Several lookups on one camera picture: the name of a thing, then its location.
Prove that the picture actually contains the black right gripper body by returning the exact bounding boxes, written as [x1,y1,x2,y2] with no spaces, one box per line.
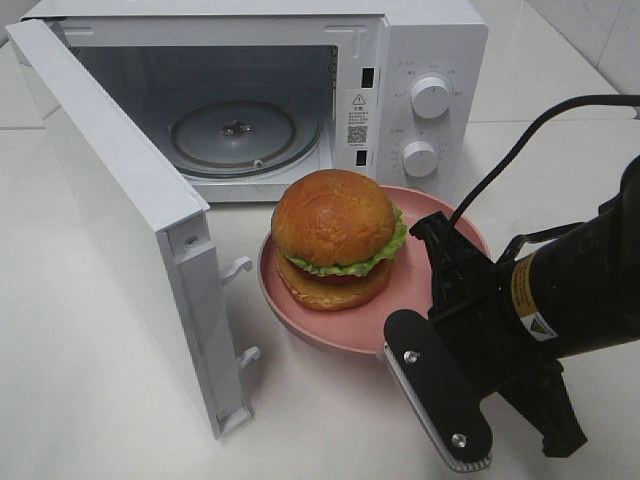
[429,260,587,458]

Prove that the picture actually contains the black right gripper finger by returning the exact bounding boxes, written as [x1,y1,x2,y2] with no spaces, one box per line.
[383,309,493,471]
[409,211,493,318]

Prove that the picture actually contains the pink round plate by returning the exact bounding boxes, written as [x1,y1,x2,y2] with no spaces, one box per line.
[257,184,494,355]

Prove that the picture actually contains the burger with lettuce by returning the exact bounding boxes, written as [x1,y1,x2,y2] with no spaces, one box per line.
[271,169,408,311]

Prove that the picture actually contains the white microwave door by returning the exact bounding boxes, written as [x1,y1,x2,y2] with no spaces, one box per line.
[8,20,260,437]

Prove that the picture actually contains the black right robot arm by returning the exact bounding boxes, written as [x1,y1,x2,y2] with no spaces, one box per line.
[384,162,639,471]

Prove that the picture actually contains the white lower timer knob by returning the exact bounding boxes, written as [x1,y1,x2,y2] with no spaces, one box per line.
[402,140,438,178]

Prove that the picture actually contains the white upper power knob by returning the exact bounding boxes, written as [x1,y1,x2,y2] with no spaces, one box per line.
[410,75,451,119]

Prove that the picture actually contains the glass microwave turntable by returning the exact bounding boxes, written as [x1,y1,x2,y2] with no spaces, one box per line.
[170,100,321,178]

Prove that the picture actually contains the white microwave oven body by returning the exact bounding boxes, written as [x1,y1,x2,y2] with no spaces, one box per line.
[14,1,488,203]

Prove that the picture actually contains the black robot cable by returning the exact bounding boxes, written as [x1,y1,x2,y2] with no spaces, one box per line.
[449,94,640,226]

